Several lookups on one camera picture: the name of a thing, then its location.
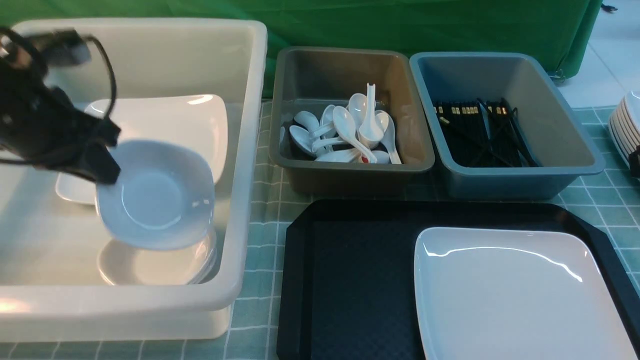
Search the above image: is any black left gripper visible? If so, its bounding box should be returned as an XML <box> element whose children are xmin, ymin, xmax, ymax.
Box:
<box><xmin>1</xmin><ymin>64</ymin><xmax>121</xmax><ymax>185</ymax></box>

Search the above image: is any white deep bowl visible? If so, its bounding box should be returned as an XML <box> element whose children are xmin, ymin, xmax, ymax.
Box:
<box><xmin>94</xmin><ymin>139</ymin><xmax>215</xmax><ymax>251</ymax></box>

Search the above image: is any large white rice plate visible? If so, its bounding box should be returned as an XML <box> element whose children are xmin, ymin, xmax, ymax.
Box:
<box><xmin>414</xmin><ymin>227</ymin><xmax>639</xmax><ymax>360</ymax></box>

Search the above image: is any white ceramic soup spoon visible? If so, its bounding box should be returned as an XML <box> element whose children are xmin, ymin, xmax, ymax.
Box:
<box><xmin>333</xmin><ymin>105</ymin><xmax>378</xmax><ymax>164</ymax></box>

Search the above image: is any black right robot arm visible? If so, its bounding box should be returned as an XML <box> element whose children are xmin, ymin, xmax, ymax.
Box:
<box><xmin>627</xmin><ymin>145</ymin><xmax>640</xmax><ymax>180</ymax></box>

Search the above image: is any white square plate in tub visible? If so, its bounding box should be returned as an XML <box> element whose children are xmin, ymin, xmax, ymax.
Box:
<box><xmin>55</xmin><ymin>94</ymin><xmax>229</xmax><ymax>206</ymax></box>

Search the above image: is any white bowl in tub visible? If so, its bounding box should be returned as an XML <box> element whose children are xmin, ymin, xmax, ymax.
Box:
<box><xmin>96</xmin><ymin>228</ymin><xmax>217</xmax><ymax>286</ymax></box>

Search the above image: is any large white plastic tub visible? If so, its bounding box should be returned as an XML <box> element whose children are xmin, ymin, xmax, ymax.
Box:
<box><xmin>1</xmin><ymin>18</ymin><xmax>267</xmax><ymax>342</ymax></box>

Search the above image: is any grey-brown spoon bin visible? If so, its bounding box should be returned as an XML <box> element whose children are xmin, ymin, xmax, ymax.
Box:
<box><xmin>269</xmin><ymin>47</ymin><xmax>435</xmax><ymax>197</ymax></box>

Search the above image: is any green checked tablecloth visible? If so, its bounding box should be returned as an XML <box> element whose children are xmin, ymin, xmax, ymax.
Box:
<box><xmin>1</xmin><ymin>101</ymin><xmax>639</xmax><ymax>360</ymax></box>

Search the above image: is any pile of white spoons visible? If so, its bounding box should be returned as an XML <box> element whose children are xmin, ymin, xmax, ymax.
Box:
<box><xmin>277</xmin><ymin>83</ymin><xmax>403</xmax><ymax>165</ymax></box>

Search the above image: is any black serving tray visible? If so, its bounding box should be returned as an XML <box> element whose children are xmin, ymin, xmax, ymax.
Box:
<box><xmin>276</xmin><ymin>199</ymin><xmax>639</xmax><ymax>360</ymax></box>

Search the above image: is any pile of black chopsticks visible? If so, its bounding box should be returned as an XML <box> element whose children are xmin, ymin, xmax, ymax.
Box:
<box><xmin>433</xmin><ymin>98</ymin><xmax>541</xmax><ymax>168</ymax></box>

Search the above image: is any blue-grey chopstick bin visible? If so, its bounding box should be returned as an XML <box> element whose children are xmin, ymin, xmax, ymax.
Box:
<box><xmin>409</xmin><ymin>52</ymin><xmax>606</xmax><ymax>201</ymax></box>

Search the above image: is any green backdrop cloth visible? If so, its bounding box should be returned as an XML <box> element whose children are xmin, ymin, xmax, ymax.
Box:
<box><xmin>1</xmin><ymin>0</ymin><xmax>601</xmax><ymax>98</ymax></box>

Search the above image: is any stack of white plates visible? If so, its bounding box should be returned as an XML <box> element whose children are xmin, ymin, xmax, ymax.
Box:
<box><xmin>606</xmin><ymin>89</ymin><xmax>640</xmax><ymax>168</ymax></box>

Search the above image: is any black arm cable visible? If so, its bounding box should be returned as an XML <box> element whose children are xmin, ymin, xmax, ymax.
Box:
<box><xmin>0</xmin><ymin>27</ymin><xmax>118</xmax><ymax>166</ymax></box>

